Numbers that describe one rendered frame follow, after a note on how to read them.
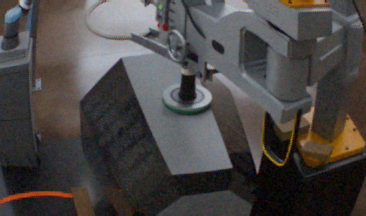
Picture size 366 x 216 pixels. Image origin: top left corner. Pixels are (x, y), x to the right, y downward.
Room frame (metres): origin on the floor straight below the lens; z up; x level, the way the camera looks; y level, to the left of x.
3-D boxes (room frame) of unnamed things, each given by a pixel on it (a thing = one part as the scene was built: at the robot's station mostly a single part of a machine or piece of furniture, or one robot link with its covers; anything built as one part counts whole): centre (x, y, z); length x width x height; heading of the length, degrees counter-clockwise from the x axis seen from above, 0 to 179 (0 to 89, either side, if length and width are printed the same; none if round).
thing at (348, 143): (2.61, -0.80, 0.76); 0.49 x 0.49 x 0.05; 18
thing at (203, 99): (2.65, -0.02, 0.89); 0.21 x 0.21 x 0.01
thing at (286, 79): (2.10, -0.39, 1.39); 0.19 x 0.19 x 0.20
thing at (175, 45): (2.48, 0.02, 1.24); 0.15 x 0.10 x 0.15; 35
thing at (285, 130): (2.58, -0.55, 0.81); 0.20 x 0.10 x 0.05; 116
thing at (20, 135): (3.18, 1.23, 0.43); 0.50 x 0.50 x 0.85; 14
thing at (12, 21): (3.20, 1.23, 1.10); 0.17 x 0.15 x 0.18; 178
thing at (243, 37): (2.32, -0.23, 1.35); 0.74 x 0.23 x 0.49; 35
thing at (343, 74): (2.61, -0.80, 1.36); 0.35 x 0.35 x 0.41
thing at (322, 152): (2.39, -0.69, 0.80); 0.20 x 0.10 x 0.05; 57
